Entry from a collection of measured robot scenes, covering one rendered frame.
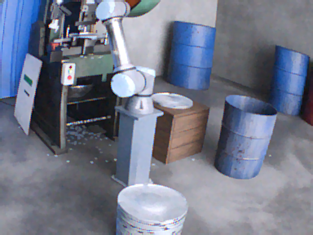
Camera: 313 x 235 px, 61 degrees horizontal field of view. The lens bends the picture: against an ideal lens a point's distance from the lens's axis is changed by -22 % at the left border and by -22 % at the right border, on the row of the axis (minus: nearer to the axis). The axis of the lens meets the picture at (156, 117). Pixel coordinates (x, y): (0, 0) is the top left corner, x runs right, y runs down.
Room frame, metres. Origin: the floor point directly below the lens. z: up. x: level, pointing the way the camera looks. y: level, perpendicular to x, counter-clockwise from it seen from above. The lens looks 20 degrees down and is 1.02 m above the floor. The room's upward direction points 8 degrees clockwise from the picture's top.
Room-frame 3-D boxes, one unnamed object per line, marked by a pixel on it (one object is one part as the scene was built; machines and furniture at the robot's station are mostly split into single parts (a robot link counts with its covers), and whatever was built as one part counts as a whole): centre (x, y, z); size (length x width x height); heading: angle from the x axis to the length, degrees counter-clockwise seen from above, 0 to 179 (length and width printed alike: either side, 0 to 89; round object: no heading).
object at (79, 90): (2.27, 0.66, 0.36); 0.34 x 0.34 x 0.10
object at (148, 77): (1.67, 0.10, 0.62); 0.13 x 0.12 x 0.14; 153
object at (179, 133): (2.24, -0.09, 0.18); 0.40 x 0.38 x 0.35; 46
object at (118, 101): (2.56, 0.57, 0.45); 0.92 x 0.12 x 0.90; 46
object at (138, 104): (1.68, 0.10, 0.50); 0.15 x 0.15 x 0.10
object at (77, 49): (2.27, 0.66, 0.68); 0.45 x 0.30 x 0.06; 136
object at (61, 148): (2.17, 0.94, 0.45); 0.92 x 0.12 x 0.90; 46
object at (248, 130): (2.03, -0.64, 0.24); 0.42 x 0.42 x 0.48
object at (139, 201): (1.09, -0.03, 0.26); 0.29 x 0.29 x 0.01
